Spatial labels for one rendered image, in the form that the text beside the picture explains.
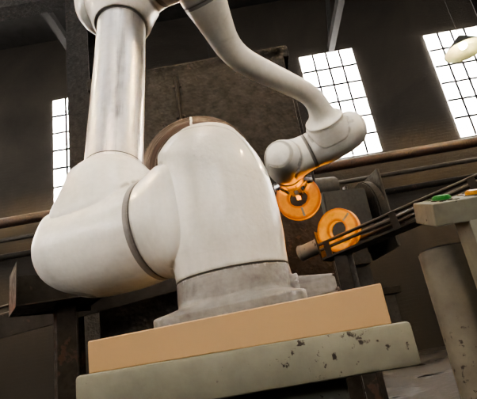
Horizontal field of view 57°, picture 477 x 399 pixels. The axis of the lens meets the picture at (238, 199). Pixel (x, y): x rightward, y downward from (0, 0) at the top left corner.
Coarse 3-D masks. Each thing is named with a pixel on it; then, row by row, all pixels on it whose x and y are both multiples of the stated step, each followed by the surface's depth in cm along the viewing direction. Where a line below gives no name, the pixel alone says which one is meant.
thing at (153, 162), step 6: (180, 126) 187; (186, 126) 187; (168, 132) 186; (174, 132) 186; (162, 138) 185; (156, 144) 185; (162, 144) 182; (156, 150) 184; (156, 156) 182; (150, 162) 182; (156, 162) 180; (150, 168) 181
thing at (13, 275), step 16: (16, 272) 131; (16, 288) 129; (32, 288) 150; (48, 288) 153; (16, 304) 128; (32, 304) 131; (48, 304) 137; (64, 304) 141; (80, 304) 152; (64, 320) 139; (64, 336) 138; (64, 352) 136; (64, 368) 134; (64, 384) 133
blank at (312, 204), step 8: (312, 184) 150; (312, 192) 149; (280, 200) 152; (288, 200) 151; (312, 200) 149; (320, 200) 149; (280, 208) 151; (288, 208) 150; (296, 208) 150; (304, 208) 149; (312, 208) 148; (288, 216) 150; (296, 216) 149; (304, 216) 148
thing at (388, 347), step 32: (224, 352) 41; (256, 352) 41; (288, 352) 41; (320, 352) 41; (352, 352) 41; (384, 352) 40; (416, 352) 40; (96, 384) 40; (128, 384) 40; (160, 384) 40; (192, 384) 40; (224, 384) 40; (256, 384) 40; (288, 384) 40
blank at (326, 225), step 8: (336, 208) 154; (328, 216) 155; (336, 216) 153; (344, 216) 151; (352, 216) 149; (320, 224) 156; (328, 224) 154; (352, 224) 149; (360, 224) 150; (320, 232) 156; (328, 232) 154; (352, 232) 148; (320, 240) 155; (336, 240) 151; (352, 240) 148; (336, 248) 151; (344, 248) 149
